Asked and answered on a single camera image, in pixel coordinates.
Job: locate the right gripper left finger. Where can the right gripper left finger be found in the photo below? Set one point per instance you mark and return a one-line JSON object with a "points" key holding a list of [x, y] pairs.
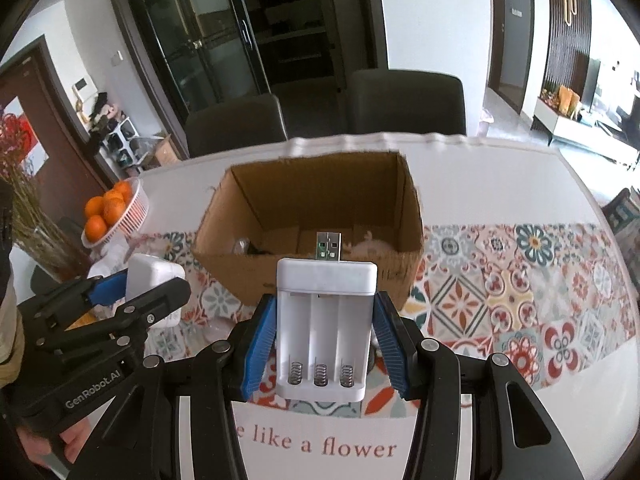
{"points": [[138, 435]]}

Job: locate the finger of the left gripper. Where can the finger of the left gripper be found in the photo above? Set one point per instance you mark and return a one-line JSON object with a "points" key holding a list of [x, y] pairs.
{"points": [[60, 340], [73, 299]]}

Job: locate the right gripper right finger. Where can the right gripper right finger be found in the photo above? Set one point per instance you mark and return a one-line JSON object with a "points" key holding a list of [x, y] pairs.
{"points": [[512, 435]]}

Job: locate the white power adapter block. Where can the white power adapter block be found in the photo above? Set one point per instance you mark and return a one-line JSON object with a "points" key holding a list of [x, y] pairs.
{"points": [[156, 291]]}

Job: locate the white battery charger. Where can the white battery charger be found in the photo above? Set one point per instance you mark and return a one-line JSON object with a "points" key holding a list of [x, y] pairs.
{"points": [[324, 324]]}

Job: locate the black small flashlight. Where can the black small flashlight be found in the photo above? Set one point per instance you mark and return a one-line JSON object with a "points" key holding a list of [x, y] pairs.
{"points": [[244, 246]]}

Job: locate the pink round deer lamp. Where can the pink round deer lamp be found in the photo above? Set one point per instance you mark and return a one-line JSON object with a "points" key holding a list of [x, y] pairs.
{"points": [[370, 247]]}

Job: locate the floral fabric tissue cover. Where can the floral fabric tissue cover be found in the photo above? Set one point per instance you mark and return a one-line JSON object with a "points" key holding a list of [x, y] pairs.
{"points": [[112, 259]]}

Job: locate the dried flowers in vase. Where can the dried flowers in vase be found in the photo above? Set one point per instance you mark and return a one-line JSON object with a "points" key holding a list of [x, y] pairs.
{"points": [[33, 230]]}

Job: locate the white basket of oranges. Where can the white basket of oranges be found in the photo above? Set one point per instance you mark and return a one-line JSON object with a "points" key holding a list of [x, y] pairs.
{"points": [[121, 210]]}

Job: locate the brown cardboard box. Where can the brown cardboard box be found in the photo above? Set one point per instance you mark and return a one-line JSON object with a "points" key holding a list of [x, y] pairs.
{"points": [[282, 205]]}

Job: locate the small cardboard box on floor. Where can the small cardboard box on floor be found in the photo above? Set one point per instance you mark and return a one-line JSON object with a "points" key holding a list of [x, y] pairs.
{"points": [[164, 154]]}

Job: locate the white shoe rack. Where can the white shoe rack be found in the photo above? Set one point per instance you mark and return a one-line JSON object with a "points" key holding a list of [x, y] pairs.
{"points": [[122, 142]]}

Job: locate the left dark dining chair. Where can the left dark dining chair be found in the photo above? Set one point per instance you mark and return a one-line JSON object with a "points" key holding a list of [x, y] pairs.
{"points": [[238, 123]]}

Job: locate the dark dining chair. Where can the dark dining chair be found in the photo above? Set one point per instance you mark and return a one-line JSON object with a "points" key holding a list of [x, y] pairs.
{"points": [[238, 123], [405, 101]]}

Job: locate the striped side chair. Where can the striped side chair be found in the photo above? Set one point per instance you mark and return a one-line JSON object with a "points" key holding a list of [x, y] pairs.
{"points": [[622, 215]]}

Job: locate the dark glass cabinet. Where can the dark glass cabinet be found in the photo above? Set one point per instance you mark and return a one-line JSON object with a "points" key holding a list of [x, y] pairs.
{"points": [[194, 54]]}

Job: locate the white tv console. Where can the white tv console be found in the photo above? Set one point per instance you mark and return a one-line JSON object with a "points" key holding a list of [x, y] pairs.
{"points": [[592, 139]]}

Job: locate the right dark dining chair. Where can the right dark dining chair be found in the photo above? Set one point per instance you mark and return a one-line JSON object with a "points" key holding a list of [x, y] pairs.
{"points": [[405, 101]]}

